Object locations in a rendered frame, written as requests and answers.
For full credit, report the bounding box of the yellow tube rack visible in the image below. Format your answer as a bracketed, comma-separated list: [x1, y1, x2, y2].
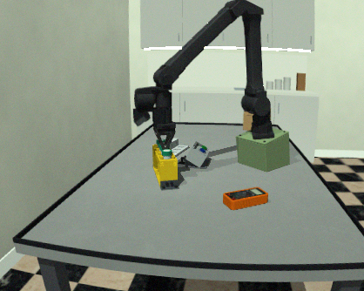
[152, 145, 178, 186]

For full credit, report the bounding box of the black table edge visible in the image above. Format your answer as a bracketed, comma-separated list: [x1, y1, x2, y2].
[12, 124, 364, 271]

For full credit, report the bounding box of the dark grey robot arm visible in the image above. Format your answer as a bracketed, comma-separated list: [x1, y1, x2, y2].
[133, 0, 274, 139]

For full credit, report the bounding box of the orange multimeter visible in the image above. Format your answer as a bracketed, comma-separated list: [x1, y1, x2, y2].
[223, 187, 268, 210]

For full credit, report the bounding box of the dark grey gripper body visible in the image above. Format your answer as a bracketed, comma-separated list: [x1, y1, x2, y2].
[153, 107, 176, 132]

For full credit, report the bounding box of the pale grey key housing panel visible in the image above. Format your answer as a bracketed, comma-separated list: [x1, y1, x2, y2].
[179, 141, 210, 169]

